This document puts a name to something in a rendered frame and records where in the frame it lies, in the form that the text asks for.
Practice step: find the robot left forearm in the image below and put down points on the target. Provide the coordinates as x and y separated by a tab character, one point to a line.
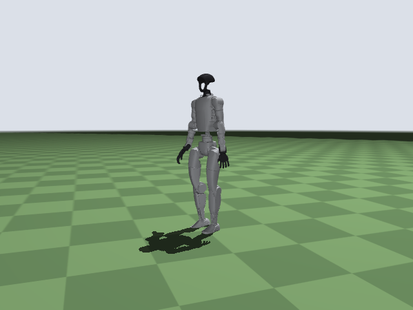
221	136

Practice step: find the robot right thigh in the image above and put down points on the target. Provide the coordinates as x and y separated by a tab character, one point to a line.
194	168

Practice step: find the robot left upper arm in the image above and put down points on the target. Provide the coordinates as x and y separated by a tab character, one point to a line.
218	107

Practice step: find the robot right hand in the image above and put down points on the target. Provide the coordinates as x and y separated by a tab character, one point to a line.
182	152

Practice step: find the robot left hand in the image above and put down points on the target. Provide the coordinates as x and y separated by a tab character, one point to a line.
223	158

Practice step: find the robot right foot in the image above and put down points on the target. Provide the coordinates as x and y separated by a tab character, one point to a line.
201	224

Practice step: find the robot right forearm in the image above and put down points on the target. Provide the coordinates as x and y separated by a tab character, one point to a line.
189	139

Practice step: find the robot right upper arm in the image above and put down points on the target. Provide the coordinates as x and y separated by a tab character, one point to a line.
192	124

